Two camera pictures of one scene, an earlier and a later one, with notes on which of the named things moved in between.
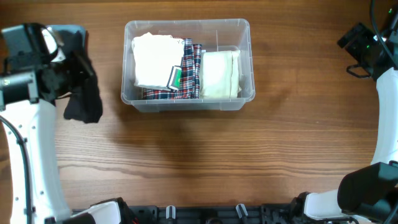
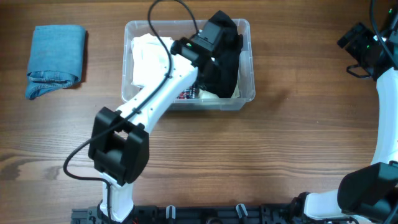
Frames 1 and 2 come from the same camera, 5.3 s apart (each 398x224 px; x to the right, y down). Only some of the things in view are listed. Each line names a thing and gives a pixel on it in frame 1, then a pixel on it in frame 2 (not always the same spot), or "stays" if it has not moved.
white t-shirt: (154, 57) stays
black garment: (73, 76) -> (219, 76)
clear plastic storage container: (187, 65) stays
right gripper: (354, 46) stays
